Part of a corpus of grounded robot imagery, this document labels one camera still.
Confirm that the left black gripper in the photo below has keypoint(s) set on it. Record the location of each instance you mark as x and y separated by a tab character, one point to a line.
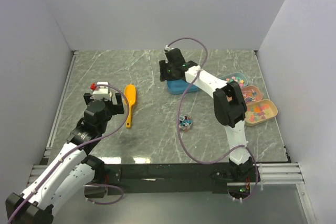
115	108

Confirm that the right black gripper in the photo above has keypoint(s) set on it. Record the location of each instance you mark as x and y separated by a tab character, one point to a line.
163	67

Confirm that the blue lollipop tray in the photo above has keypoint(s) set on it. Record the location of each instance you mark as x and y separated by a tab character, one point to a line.
176	87

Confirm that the yellow plastic scoop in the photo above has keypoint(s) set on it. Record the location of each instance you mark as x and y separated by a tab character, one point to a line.
130	94

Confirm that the clear plastic jar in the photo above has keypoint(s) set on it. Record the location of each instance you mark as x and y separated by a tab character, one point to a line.
185	122

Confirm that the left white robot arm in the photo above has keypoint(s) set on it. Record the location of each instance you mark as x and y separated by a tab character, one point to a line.
72	168

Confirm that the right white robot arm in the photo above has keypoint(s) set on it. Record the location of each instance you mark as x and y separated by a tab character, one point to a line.
229	108

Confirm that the light blue star candy tray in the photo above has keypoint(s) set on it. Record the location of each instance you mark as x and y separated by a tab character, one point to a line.
237	77

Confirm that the pink lollipop tray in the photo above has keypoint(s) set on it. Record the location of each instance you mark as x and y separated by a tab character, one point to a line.
251	94

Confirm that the black base beam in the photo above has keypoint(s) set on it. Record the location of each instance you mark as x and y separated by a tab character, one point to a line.
175	178

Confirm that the beige gummy candy tray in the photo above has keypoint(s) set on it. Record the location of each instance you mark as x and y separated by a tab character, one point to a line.
259	112

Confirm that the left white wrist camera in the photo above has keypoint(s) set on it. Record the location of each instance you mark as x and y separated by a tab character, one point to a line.
101	91

